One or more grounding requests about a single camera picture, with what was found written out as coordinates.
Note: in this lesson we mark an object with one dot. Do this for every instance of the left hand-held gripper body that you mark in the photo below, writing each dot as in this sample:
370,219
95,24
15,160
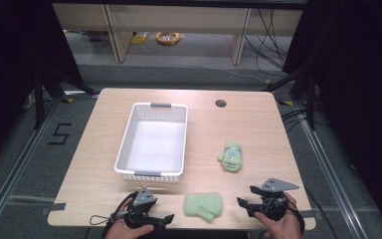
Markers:
143,197

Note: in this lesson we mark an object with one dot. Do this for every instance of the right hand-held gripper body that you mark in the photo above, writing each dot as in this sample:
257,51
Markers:
274,186

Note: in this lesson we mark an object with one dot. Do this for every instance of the green patterned mitten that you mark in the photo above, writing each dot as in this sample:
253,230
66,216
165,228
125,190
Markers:
230,157

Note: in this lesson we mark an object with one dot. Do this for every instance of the plain green mitten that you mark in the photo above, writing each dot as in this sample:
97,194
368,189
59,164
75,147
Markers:
203,205

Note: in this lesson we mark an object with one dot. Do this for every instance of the white plastic basket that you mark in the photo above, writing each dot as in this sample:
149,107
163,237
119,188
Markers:
155,146

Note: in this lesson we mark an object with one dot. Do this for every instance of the person's left hand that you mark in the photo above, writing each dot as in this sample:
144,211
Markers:
121,230

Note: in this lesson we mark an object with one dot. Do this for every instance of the person's right hand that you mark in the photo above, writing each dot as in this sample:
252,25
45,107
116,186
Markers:
286,227

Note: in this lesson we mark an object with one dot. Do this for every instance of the grey tape strip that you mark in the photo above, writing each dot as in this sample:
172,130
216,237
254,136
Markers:
306,213
57,206

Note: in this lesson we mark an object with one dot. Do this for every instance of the black metal stand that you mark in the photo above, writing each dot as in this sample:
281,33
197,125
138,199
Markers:
39,99
306,96

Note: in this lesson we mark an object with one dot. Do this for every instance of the black curtain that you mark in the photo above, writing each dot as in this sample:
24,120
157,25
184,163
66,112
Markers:
361,99
10,76

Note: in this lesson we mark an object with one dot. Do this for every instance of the yellow black floor marker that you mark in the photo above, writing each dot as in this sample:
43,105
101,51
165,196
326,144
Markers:
67,100

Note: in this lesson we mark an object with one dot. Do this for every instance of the yellow packet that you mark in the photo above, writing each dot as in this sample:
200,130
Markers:
140,38

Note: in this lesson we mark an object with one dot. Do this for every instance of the beige wooden shelf unit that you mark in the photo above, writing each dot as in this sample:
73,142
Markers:
179,18

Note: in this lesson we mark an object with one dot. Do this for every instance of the aluminium floor rail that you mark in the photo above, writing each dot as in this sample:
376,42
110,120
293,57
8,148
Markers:
331,172
16,179

